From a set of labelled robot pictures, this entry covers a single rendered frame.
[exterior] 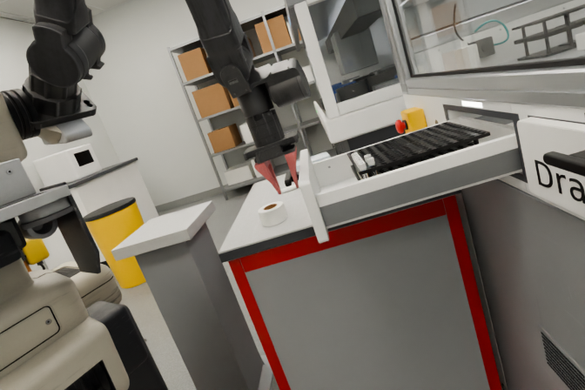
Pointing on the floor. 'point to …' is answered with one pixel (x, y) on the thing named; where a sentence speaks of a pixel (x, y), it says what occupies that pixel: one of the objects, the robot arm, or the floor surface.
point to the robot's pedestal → (198, 300)
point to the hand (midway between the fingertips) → (287, 186)
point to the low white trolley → (363, 297)
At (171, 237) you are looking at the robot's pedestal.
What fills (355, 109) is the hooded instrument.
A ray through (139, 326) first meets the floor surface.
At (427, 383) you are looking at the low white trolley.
